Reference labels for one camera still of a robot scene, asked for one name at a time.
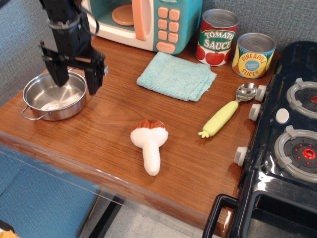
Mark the pineapple slices can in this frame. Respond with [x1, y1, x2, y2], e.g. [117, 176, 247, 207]
[232, 33, 276, 79]

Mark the tomato sauce can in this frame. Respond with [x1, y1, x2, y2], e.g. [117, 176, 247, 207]
[196, 8, 239, 66]

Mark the orange microwave turntable plate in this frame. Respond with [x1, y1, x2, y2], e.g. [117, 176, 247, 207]
[111, 4, 134, 26]

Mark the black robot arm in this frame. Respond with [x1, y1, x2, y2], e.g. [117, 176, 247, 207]
[40, 0, 106, 95]

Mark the orange plush toy corner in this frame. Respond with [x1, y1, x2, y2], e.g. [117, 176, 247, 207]
[0, 230, 19, 238]

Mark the plush mushroom toy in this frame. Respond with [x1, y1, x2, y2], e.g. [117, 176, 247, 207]
[130, 119, 168, 176]

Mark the teal toy microwave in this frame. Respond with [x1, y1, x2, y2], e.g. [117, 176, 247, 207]
[82, 0, 203, 55]

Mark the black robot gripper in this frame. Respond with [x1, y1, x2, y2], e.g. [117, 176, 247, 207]
[40, 22, 108, 95]

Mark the black cable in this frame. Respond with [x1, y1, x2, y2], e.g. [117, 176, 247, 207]
[79, 6, 100, 37]

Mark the stainless steel pot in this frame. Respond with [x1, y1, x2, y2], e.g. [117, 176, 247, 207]
[21, 68, 88, 121]

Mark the teal folded cloth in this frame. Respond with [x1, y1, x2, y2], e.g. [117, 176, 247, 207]
[136, 52, 217, 102]

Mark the black toy stove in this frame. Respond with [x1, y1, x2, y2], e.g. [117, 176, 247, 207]
[203, 41, 317, 238]

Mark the spoon with green handle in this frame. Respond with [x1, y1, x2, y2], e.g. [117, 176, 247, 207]
[198, 82, 257, 138]

